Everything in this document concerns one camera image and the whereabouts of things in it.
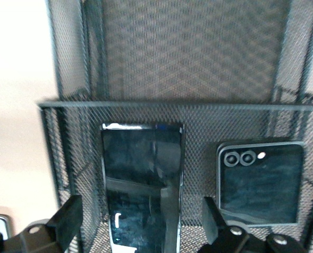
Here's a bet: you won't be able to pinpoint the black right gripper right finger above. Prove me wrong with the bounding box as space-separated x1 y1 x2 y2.
199 197 268 253

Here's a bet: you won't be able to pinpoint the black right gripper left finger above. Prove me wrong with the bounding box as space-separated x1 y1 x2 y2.
3 194 84 253

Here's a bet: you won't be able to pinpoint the black flip phone dual cameras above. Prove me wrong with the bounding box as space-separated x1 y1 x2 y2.
216 141 306 228

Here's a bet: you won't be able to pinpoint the long black slab phone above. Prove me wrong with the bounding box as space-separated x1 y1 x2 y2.
100 122 186 253

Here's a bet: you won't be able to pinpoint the black wire mesh organizer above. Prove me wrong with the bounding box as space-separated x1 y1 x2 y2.
37 0 313 253

